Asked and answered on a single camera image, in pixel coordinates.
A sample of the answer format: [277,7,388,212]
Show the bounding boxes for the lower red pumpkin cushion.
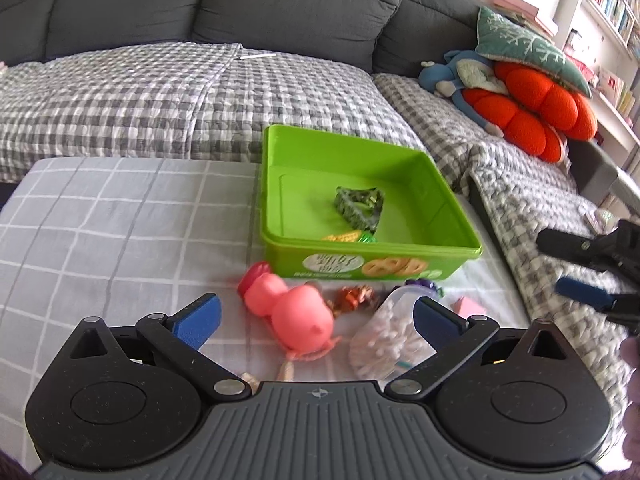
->
[462,89,568,164]

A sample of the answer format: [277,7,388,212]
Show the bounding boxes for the beige starfish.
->
[240,361,295,394]

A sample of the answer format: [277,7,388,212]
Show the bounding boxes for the pink sticky note block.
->
[451,296,487,318]

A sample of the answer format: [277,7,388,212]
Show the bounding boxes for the light grey grid cloth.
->
[0,156,532,473]

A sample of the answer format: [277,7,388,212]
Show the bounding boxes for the pink box on sofa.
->
[492,0,559,36]

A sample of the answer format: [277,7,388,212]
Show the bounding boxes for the red pumpkin cushion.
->
[462,89,568,164]
[494,61,598,141]

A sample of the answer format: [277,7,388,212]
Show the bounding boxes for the pink pig toy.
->
[236,262,338,361]

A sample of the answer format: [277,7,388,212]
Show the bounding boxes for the dark grey sofa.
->
[1,0,593,192]

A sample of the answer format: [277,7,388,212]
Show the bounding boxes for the grey checked sofa cover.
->
[0,41,582,196]

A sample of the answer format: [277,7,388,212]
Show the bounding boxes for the upper red pumpkin cushion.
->
[494,61,598,141]

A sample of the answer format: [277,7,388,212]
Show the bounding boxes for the clear cotton swab jar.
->
[348,285,436,384]

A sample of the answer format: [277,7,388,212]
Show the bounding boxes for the purple grape toy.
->
[405,278,444,300]

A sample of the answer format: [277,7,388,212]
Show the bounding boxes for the grey patterned quilt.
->
[468,141,631,444]

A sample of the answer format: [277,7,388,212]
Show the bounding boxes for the yellow corn toy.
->
[322,230,376,243]

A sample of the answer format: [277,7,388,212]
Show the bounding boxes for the teal leaf pattern pillow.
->
[475,6,591,99]

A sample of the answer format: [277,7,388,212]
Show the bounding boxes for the blue plush monkey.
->
[419,50,508,138]

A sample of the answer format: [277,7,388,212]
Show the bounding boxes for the orange crab toy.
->
[328,285,378,318]

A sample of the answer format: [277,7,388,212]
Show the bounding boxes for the white fluffy earmuffs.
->
[582,208,620,235]

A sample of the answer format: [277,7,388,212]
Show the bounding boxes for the green plastic storage box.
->
[260,125,483,281]

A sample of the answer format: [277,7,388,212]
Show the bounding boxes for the white bookshelf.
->
[553,0,639,171]

